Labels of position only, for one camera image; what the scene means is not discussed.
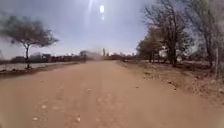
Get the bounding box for row of bare trees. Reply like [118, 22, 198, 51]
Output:
[135, 0, 224, 78]

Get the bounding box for flat-topped tree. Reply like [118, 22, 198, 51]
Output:
[0, 14, 60, 70]

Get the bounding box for stony dry verge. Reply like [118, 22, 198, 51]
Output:
[116, 59, 224, 105]

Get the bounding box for earth bank verge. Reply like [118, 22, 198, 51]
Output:
[0, 61, 88, 80]

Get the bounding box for reddish dirt road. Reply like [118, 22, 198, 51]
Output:
[0, 59, 224, 128]

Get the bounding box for pale flat ground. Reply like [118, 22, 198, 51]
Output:
[0, 61, 79, 72]

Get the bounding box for distant low buildings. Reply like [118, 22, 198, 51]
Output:
[9, 50, 101, 64]

